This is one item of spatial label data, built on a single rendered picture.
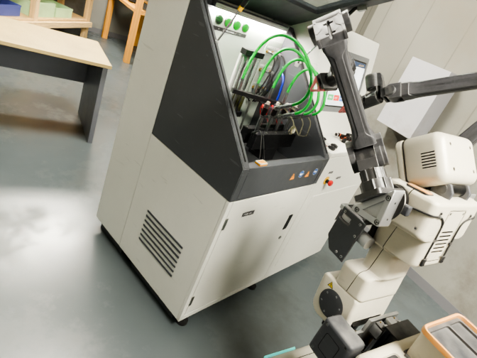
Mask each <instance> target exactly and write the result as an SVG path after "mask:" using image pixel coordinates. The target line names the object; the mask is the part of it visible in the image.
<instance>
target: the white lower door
mask: <svg viewBox="0 0 477 358"><path fill-rule="evenodd" d="M312 186H313V185H306V186H302V187H298V188H293V189H289V190H284V191H280V192H274V193H270V194H267V195H261V196H257V197H251V198H247V199H244V200H238V201H233V204H232V206H231V209H230V210H229V213H228V215H227V217H226V220H225V222H224V225H223V227H222V228H221V231H220V233H219V236H218V238H217V240H216V243H215V245H214V248H213V249H212V252H211V254H210V256H209V259H208V261H207V264H206V266H205V268H204V270H203V272H202V275H201V277H200V280H199V282H198V284H197V287H196V289H195V291H194V293H193V296H192V298H191V301H190V303H189V305H188V307H187V309H186V312H185V315H186V314H188V313H190V312H192V311H193V310H196V309H198V308H200V307H202V306H204V305H206V304H208V303H210V302H212V301H214V300H216V299H218V298H220V297H222V296H224V295H226V294H228V293H230V292H232V291H234V290H237V289H239V288H241V287H243V286H245V285H247V284H249V283H251V282H253V281H255V280H257V279H259V278H261V277H263V276H264V275H265V274H266V272H267V270H268V268H269V266H270V265H271V263H272V261H273V259H274V257H275V255H276V254H277V252H278V249H279V248H280V245H281V244H282V242H283V240H284V238H285V236H286V235H287V233H288V231H289V229H290V227H291V225H292V223H293V222H294V220H295V218H296V216H297V214H298V212H299V211H300V208H301V206H302V205H303V203H304V201H305V199H306V197H307V196H308V194H309V192H310V190H311V188H312Z"/></svg>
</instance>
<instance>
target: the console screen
mask: <svg viewBox="0 0 477 358"><path fill-rule="evenodd" d="M350 54H351V57H352V58H353V59H354V61H355V64H356V73H355V75H354V77H355V80H356V84H357V87H358V91H359V94H360V92H361V88H362V85H363V81H364V77H365V75H366V70H367V67H368V63H369V60H370V59H368V58H365V57H363V56H360V55H357V54H354V53H351V52H350ZM326 92H327V99H326V104H325V106H324V108H323V110H322V111H325V112H338V111H339V110H340V109H341V108H342V107H343V102H342V100H341V95H340V93H339V89H338V90H336V91H326Z"/></svg>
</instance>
